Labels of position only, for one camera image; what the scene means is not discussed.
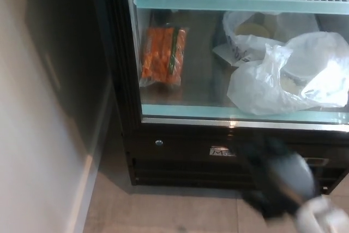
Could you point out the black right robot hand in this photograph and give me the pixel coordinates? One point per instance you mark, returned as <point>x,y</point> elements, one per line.
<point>275,162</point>

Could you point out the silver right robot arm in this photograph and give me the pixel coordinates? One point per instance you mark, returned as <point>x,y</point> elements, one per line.
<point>321,216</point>

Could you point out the black display refrigerator cabinet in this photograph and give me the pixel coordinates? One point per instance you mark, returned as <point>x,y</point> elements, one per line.
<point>177,167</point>

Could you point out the round silver door lock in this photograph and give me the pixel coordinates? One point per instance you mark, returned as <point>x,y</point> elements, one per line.
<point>159,142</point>

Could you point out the small silver nameplate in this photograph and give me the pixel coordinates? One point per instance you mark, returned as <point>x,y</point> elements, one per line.
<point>221,152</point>

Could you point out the large clear plastic bag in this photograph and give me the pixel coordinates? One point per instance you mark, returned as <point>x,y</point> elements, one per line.
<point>261,91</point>

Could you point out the round white food container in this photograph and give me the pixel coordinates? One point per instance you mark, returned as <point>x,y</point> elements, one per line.
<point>302,72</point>

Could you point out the white printed plastic bag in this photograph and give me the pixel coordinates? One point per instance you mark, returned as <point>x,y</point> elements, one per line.
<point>242,44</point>

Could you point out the yellow lidded round container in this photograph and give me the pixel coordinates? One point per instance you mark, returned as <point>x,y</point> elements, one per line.
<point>252,29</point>

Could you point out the bag of orange carrots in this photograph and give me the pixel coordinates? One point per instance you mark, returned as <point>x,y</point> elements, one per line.
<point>161,53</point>

